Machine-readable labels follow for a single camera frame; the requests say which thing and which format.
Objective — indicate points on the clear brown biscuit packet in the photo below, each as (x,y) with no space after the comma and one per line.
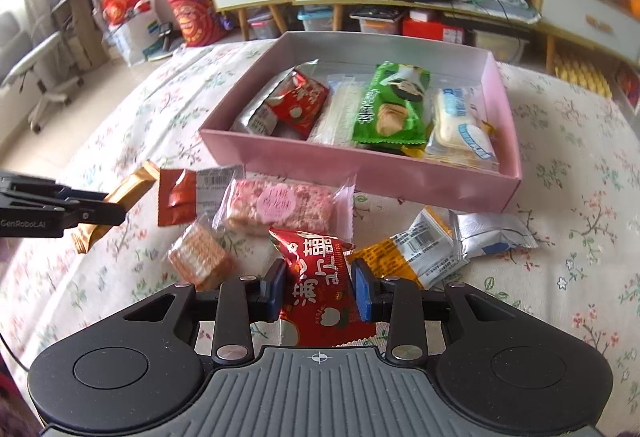
(200,254)

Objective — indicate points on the pink cardboard box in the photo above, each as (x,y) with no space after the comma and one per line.
(400,177)

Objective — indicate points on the clear plastic storage box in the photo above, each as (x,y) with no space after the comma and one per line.
(263,26)
(377,21)
(500,46)

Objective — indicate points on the grey office chair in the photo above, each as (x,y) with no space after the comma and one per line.
(45,52)

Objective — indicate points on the blue lid storage box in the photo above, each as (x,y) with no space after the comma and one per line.
(316,19)

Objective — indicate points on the wooden cabinet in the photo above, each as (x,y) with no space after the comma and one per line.
(277,19)

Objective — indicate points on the pink crispy bar packet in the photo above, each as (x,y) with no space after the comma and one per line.
(280,207)

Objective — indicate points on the green snack packet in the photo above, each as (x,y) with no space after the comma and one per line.
(390,107)

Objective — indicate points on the silver grey snack packet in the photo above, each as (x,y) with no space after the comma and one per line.
(255,119)

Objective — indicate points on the red gift bag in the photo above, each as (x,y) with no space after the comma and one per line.
(120,4)

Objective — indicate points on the brown gold snack packet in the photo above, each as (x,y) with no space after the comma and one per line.
(132,187)

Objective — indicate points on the red box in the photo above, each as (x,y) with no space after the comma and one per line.
(430,29)

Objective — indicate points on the red apple print packet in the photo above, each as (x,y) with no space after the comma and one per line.
(320,287)
(300,102)

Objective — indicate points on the black phone stand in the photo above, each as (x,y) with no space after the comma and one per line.
(165,34)

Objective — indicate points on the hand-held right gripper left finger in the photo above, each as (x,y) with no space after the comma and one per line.
(274,289)

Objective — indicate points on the small silver blue packet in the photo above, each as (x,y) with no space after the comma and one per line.
(490,232)

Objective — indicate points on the red printed bag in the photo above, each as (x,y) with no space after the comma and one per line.
(195,22)

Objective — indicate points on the floral cloth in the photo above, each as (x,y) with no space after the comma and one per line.
(575,217)

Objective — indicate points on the clear white snack packet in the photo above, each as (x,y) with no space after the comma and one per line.
(340,112)

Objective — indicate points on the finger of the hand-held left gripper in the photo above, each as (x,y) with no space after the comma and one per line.
(100,213)
(30,184)

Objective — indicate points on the white bread packet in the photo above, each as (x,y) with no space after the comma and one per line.
(460,127)

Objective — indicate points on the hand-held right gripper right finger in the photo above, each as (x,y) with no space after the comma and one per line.
(362,292)

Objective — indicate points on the white shopping bag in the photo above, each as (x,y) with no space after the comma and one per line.
(132,37)

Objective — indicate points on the orange fruit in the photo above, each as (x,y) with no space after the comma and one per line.
(632,6)

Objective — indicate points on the yellow snack packet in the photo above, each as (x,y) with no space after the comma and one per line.
(430,247)

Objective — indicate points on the dark red snack packet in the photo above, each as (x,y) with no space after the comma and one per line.
(175,197)

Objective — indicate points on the yellow egg tray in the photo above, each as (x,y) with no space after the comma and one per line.
(580,74)

